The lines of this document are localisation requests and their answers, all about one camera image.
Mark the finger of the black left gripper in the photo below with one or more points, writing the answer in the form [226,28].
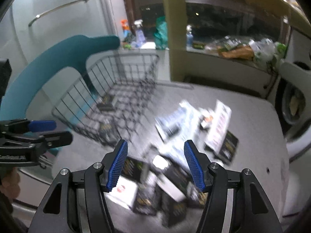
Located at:
[54,140]

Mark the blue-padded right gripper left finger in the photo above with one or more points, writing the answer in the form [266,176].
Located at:
[113,164]

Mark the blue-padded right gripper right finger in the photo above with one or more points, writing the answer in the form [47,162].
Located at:
[198,164]

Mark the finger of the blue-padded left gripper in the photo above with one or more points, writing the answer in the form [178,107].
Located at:
[36,126]

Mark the black Face tissue pack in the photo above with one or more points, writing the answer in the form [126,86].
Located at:
[107,103]

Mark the person's hand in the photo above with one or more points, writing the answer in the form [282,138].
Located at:
[10,185]

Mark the long white pink-print packet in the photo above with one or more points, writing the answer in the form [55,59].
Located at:
[218,129]

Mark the white wet wipe sachet red logo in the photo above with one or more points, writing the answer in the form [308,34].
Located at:
[124,193]

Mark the black tissue pack under packets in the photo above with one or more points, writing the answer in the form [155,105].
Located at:
[228,149]

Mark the white blue snack packet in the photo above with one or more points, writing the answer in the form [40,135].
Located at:
[182,123]

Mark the teal chair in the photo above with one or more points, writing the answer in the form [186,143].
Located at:
[72,52]

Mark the purple spray bottle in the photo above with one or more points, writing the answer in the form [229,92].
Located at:
[140,37]

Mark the blue pump bottle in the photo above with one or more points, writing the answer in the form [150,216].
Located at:
[189,36]

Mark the plastic bags pile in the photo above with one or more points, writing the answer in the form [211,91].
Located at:
[264,53]

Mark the orange spray bottle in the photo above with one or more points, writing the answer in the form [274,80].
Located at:
[125,27]

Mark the green refill bag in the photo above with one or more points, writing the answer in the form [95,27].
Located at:
[161,33]

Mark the black wire basket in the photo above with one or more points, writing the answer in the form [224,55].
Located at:
[130,78]

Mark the metal door handle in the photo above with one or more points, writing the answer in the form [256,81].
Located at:
[40,15]

